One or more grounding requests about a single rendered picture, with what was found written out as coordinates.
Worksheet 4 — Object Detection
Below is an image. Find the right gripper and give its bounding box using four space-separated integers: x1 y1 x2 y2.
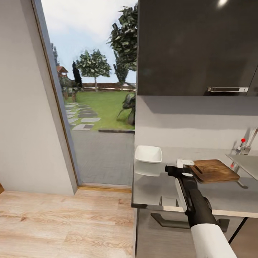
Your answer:
165 166 190 178

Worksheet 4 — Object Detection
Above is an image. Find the cutting board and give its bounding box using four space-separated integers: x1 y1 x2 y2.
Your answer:
188 159 240 182

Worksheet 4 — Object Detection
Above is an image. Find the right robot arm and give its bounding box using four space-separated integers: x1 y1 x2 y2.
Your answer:
165 159 237 258

